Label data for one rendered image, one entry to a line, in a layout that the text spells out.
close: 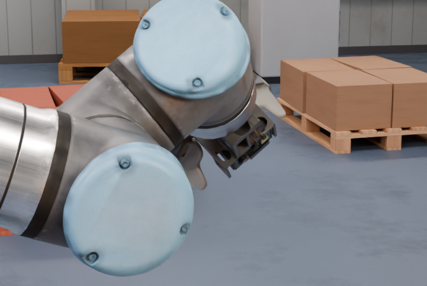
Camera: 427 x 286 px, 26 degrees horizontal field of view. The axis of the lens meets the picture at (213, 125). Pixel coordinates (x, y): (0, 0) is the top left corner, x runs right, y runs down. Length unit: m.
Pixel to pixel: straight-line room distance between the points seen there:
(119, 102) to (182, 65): 0.06
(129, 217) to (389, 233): 3.60
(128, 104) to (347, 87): 4.72
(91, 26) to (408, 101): 3.05
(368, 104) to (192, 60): 4.79
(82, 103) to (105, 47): 6.91
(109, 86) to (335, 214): 3.68
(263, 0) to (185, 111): 6.78
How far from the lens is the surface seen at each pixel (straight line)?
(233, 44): 0.74
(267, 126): 0.96
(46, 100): 4.84
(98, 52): 7.67
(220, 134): 0.88
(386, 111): 5.57
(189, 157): 1.03
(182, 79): 0.73
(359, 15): 9.31
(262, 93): 1.05
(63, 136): 0.62
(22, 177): 0.61
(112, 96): 0.75
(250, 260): 3.81
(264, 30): 7.56
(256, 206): 4.49
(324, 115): 5.62
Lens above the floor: 1.39
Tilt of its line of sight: 13 degrees down
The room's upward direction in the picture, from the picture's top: straight up
